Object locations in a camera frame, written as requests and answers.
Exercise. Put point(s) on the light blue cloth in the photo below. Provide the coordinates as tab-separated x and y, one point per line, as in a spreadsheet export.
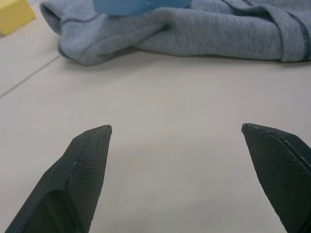
136	6

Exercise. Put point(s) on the yellow block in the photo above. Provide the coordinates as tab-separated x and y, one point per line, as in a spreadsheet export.
13	15

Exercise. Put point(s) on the grey-blue zip-up fleece jacket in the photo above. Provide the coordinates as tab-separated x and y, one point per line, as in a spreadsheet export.
184	31

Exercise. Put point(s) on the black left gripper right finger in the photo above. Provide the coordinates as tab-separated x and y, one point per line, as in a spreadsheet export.
284	174

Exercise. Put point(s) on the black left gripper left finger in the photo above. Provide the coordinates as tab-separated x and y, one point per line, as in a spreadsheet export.
73	184

